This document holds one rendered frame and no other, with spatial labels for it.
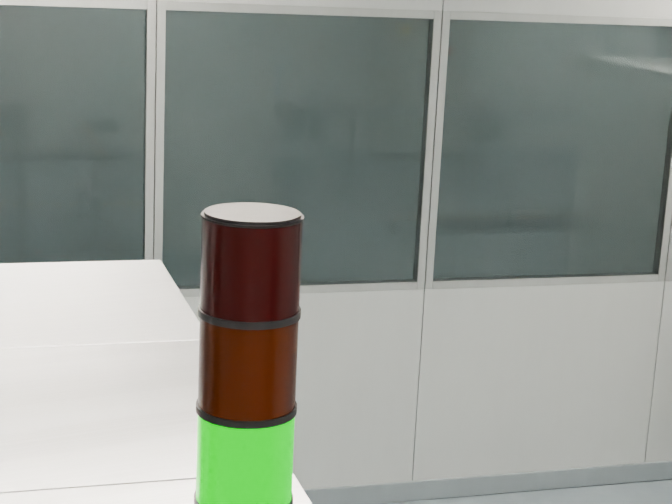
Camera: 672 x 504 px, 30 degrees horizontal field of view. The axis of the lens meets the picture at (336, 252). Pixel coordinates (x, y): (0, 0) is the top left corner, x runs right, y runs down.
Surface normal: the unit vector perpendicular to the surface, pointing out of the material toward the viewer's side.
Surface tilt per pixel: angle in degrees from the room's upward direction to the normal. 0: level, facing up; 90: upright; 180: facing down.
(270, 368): 90
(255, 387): 90
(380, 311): 90
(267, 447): 90
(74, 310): 0
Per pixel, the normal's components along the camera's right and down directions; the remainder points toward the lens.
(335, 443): 0.28, 0.24
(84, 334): 0.04, -0.97
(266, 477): 0.50, 0.22
